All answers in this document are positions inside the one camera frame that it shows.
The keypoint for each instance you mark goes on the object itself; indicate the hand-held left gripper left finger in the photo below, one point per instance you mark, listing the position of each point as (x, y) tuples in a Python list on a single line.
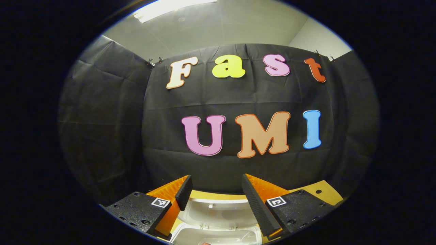
[(184, 194)]

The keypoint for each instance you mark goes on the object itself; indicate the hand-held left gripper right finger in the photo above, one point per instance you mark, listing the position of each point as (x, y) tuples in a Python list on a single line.
[(259, 207)]

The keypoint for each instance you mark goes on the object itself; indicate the white desktop garbage bin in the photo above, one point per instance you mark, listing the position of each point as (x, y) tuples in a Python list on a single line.
[(218, 212)]

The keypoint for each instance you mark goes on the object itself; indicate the wooden desktop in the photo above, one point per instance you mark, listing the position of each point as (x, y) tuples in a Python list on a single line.
[(327, 195)]

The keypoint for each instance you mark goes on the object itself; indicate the black backdrop cloth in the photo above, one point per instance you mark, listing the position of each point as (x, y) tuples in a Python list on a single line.
[(211, 98)]

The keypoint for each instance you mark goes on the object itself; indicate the ceiling light panel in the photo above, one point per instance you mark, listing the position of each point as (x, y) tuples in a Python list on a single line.
[(170, 8)]

